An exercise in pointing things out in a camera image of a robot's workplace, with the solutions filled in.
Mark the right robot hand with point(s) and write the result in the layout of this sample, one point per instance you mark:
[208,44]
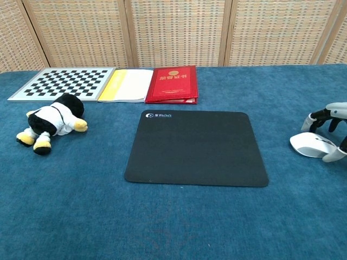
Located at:
[329,119]

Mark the white computer mouse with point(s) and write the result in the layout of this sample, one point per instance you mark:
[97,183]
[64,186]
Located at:
[311,145]

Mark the black mouse pad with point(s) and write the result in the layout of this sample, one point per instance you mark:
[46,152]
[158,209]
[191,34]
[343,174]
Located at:
[196,149]

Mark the red certificate folder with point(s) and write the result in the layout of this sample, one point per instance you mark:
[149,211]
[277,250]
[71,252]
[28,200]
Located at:
[173,84]

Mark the blue felt table cover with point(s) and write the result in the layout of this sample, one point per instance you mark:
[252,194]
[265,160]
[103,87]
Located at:
[173,189]

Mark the woven folding screen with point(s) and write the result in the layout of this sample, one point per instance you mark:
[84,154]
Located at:
[173,32]

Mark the yellow white booklet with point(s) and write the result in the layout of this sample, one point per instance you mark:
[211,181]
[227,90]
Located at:
[126,86]

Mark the checkerboard calibration board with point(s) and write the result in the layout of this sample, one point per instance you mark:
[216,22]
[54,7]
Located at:
[63,84]

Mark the black white penguin plush toy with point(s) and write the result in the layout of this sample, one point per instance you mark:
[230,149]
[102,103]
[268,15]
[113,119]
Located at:
[51,122]

